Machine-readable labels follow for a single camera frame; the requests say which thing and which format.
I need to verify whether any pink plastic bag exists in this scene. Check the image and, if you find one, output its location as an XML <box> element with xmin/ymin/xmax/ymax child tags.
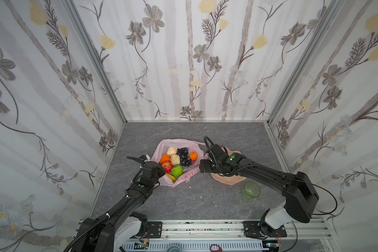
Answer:
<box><xmin>151</xmin><ymin>139</ymin><xmax>208</xmax><ymax>188</ymax></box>

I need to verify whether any aluminium frame rail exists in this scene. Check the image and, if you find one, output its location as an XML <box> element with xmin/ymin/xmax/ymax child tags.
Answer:
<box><xmin>72</xmin><ymin>219</ymin><xmax>335</xmax><ymax>252</ymax></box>

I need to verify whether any red fake apple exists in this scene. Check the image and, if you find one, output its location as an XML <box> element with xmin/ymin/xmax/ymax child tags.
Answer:
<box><xmin>161</xmin><ymin>161</ymin><xmax>173</xmax><ymax>173</ymax></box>

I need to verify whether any yellow fake banana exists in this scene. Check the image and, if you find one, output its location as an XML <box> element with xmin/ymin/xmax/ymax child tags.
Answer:
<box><xmin>167</xmin><ymin>173</ymin><xmax>177</xmax><ymax>183</ymax></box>

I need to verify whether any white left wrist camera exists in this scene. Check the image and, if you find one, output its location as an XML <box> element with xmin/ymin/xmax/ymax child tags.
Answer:
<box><xmin>139</xmin><ymin>154</ymin><xmax>151</xmax><ymax>163</ymax></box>

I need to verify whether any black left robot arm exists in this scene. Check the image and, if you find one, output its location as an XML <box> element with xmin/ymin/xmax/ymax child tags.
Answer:
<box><xmin>64</xmin><ymin>156</ymin><xmax>165</xmax><ymax>252</ymax></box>

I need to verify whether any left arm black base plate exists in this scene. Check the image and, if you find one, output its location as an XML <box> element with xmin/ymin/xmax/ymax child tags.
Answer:
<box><xmin>140</xmin><ymin>222</ymin><xmax>163</xmax><ymax>239</ymax></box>

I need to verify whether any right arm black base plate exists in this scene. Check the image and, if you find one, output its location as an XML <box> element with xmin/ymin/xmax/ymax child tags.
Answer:
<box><xmin>243</xmin><ymin>221</ymin><xmax>287</xmax><ymax>239</ymax></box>

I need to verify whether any green translucent plastic cup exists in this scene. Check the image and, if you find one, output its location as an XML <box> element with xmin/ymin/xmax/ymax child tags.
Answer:
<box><xmin>241</xmin><ymin>182</ymin><xmax>261</xmax><ymax>202</ymax></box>

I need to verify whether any green fake fruit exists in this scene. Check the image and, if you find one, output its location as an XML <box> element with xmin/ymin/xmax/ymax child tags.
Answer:
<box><xmin>171</xmin><ymin>165</ymin><xmax>183</xmax><ymax>177</ymax></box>

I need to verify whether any dark fake grape bunch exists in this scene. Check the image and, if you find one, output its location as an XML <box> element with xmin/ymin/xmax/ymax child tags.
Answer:
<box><xmin>176</xmin><ymin>148</ymin><xmax>192</xmax><ymax>167</ymax></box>

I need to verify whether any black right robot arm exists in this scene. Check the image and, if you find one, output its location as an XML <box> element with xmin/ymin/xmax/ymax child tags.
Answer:
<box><xmin>199</xmin><ymin>136</ymin><xmax>319</xmax><ymax>237</ymax></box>

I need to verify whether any beige fake fruit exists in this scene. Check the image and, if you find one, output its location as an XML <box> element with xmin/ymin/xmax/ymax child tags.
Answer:
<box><xmin>170</xmin><ymin>154</ymin><xmax>181</xmax><ymax>166</ymax></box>
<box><xmin>167</xmin><ymin>147</ymin><xmax>177</xmax><ymax>156</ymax></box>

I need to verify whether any peach scalloped plate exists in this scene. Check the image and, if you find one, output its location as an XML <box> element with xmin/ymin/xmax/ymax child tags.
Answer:
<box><xmin>209</xmin><ymin>146</ymin><xmax>247</xmax><ymax>186</ymax></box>

